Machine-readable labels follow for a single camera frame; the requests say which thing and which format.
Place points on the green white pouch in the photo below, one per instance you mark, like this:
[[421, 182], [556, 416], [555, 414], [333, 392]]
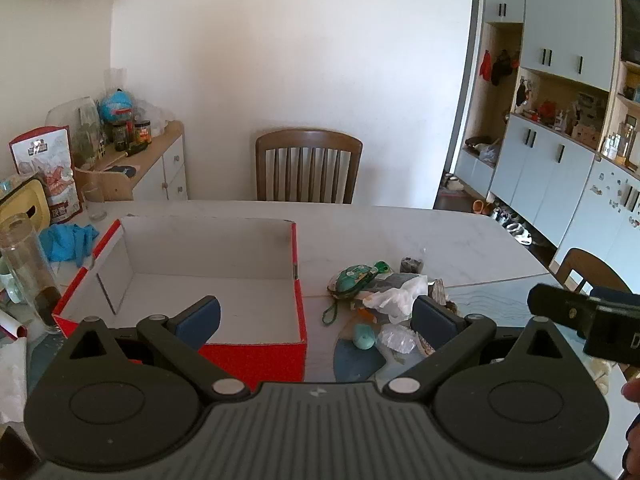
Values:
[[352, 280]]

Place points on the dark hanging garment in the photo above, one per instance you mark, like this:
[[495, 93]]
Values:
[[502, 67]]

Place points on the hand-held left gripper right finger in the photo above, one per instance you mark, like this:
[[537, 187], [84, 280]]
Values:
[[432, 322]]

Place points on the light blue cabinet wall unit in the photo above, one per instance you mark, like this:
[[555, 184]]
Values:
[[555, 160]]

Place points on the row of shoes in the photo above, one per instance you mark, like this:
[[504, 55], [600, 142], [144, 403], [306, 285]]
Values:
[[515, 225]]

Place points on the clear glass vase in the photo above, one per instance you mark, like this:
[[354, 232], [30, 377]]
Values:
[[115, 80]]

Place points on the orange slipper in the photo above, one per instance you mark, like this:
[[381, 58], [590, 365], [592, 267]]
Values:
[[482, 206]]

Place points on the dark lidded jar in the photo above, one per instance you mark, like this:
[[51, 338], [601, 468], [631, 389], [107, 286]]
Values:
[[120, 136]]

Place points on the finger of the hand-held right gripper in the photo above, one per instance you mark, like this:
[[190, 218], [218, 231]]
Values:
[[555, 305]]

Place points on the silver foil packet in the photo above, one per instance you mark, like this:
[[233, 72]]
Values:
[[387, 282]]

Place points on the amber glass storage jar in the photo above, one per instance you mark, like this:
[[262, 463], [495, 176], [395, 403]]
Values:
[[628, 140]]

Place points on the crumpled white plastic wrapper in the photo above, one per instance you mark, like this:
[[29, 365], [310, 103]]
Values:
[[400, 297]]

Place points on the blue globe toy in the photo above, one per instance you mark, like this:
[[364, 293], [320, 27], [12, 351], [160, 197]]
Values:
[[117, 105]]

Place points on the orange label jar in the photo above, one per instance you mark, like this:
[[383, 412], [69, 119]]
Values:
[[143, 132]]

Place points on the red hanging garment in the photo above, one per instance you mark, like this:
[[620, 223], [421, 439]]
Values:
[[485, 65]]

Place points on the yellow tissue box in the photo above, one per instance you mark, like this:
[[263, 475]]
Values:
[[20, 205]]

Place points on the brown wooden slatted chair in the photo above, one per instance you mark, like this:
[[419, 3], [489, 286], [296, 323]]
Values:
[[580, 262], [310, 137]]

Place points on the green plant decoration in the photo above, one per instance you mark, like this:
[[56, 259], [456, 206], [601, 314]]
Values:
[[87, 135]]

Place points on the green snack packet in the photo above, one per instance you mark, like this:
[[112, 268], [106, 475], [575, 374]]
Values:
[[384, 266]]

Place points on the red white paper roll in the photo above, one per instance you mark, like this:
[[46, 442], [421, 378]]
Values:
[[12, 327]]

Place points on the blue rubber gloves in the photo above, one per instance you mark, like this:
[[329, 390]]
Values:
[[65, 242]]

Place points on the person's right hand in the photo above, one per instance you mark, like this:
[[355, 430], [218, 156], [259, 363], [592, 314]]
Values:
[[633, 390]]

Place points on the wooden white sideboard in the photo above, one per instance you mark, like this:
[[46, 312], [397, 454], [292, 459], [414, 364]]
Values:
[[172, 170]]

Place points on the pale green cup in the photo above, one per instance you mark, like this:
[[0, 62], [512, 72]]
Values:
[[7, 285]]

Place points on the red white printed bag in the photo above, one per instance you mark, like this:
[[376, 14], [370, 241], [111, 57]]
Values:
[[50, 160]]

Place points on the small cream plastic piece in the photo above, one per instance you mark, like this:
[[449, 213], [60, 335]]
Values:
[[599, 375]]

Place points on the tall clear glass jar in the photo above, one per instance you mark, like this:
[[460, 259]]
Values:
[[30, 270]]

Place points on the row of shelf ornaments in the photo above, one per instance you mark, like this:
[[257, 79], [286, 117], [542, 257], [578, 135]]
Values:
[[575, 120]]

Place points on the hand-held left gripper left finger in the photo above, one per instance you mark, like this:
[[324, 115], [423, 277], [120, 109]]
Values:
[[202, 317]]

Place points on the clear drinking glass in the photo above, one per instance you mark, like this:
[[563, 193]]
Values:
[[94, 205]]

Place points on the white paper sheet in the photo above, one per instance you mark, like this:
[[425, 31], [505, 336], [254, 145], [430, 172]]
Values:
[[12, 380]]

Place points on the red white cardboard box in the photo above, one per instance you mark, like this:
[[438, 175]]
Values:
[[200, 260]]

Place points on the clear plastic bag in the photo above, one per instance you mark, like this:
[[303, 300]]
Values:
[[397, 339]]

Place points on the crumpled clear plastic wrap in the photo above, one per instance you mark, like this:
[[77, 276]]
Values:
[[152, 117]]

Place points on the grey plastic bag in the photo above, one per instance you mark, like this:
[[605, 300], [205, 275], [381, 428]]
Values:
[[490, 152]]

